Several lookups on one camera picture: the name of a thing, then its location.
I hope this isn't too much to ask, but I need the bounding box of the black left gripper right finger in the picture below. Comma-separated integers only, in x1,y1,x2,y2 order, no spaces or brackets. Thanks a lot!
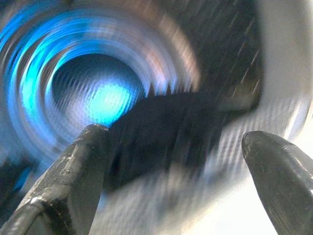
241,130,313,235

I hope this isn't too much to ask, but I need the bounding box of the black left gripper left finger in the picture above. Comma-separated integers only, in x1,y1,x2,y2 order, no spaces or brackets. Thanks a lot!
0,123,111,235

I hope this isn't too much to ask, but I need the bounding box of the black garment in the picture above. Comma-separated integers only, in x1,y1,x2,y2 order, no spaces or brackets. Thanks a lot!
105,92,235,190

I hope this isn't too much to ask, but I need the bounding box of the white washing machine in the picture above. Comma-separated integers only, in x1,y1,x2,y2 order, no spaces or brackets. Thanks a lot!
0,0,313,235

